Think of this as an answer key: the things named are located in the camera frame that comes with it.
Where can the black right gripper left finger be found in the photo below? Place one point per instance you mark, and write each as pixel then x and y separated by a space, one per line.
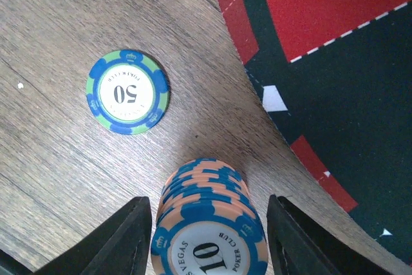
pixel 120 245

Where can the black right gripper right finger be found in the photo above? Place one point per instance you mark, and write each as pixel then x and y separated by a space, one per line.
pixel 299 245

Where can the blue orange 10 chip stack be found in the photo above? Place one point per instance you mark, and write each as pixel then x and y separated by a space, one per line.
pixel 207 224

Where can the blue green 50 chip stack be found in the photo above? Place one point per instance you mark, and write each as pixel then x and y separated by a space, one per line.
pixel 127 91

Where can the round red black poker mat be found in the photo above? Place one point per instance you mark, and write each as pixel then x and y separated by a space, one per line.
pixel 335 78

